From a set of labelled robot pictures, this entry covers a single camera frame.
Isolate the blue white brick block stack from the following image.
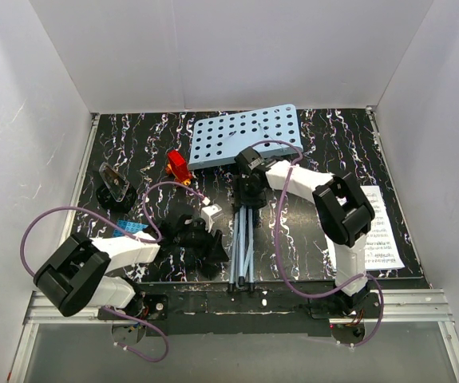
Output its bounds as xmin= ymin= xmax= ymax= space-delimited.
xmin=113 ymin=219 xmax=148 ymax=238

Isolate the blue music stand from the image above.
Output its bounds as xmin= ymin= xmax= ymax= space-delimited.
xmin=188 ymin=104 xmax=303 ymax=288

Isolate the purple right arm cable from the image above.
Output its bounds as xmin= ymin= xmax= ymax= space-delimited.
xmin=248 ymin=139 xmax=384 ymax=346

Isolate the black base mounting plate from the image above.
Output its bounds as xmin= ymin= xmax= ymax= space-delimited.
xmin=97 ymin=278 xmax=429 ymax=338

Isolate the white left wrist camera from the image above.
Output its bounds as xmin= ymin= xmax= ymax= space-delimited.
xmin=200 ymin=203 xmax=223 ymax=232

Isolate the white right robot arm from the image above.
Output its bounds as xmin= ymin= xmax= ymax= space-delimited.
xmin=235 ymin=147 xmax=375 ymax=312

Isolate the red toy brick car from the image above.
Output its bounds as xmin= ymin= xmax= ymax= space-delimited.
xmin=165 ymin=150 xmax=193 ymax=187

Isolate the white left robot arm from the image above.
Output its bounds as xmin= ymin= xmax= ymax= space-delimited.
xmin=33 ymin=213 xmax=229 ymax=318

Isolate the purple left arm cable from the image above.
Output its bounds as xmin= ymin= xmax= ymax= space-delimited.
xmin=20 ymin=181 xmax=211 ymax=363

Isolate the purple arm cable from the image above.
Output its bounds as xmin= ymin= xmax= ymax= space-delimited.
xmin=248 ymin=139 xmax=384 ymax=346
xmin=20 ymin=181 xmax=211 ymax=363

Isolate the white sheet music page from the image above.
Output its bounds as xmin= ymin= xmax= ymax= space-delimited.
xmin=361 ymin=185 xmax=404 ymax=270

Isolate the black metronome body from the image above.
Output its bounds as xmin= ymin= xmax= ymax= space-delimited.
xmin=96 ymin=162 xmax=137 ymax=214

